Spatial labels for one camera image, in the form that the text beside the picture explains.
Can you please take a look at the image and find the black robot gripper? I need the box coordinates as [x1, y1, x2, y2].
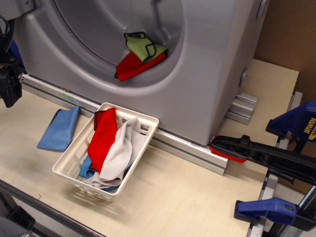
[0, 16, 22, 108]

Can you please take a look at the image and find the red cloth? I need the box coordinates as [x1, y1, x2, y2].
[88, 108, 118, 173]
[115, 52, 167, 81]

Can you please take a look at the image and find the green cloth with black trim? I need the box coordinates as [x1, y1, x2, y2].
[124, 32, 168, 63]

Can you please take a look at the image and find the grey toy washing machine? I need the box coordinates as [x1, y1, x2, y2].
[0, 0, 269, 145]

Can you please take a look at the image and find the blue cloth on table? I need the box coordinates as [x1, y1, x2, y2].
[37, 106, 80, 152]

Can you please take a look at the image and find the red cloth in basket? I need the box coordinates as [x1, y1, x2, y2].
[88, 108, 118, 173]

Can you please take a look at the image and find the blue cloth in basket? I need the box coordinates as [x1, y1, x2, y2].
[79, 156, 95, 179]

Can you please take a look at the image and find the white plastic basket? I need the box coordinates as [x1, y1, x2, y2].
[52, 103, 159, 202]

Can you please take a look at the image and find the grey cloth in basket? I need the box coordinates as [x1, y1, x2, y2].
[86, 118, 147, 189]

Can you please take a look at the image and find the short aluminium extrusion block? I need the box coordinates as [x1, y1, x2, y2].
[225, 92, 258, 125]

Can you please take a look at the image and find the blue Irwin clamp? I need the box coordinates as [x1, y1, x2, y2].
[266, 101, 316, 143]

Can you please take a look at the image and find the blue clamp lower jaw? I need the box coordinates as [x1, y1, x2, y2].
[234, 197, 316, 232]

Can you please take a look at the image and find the aluminium extrusion rail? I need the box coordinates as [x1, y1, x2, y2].
[22, 74, 228, 175]

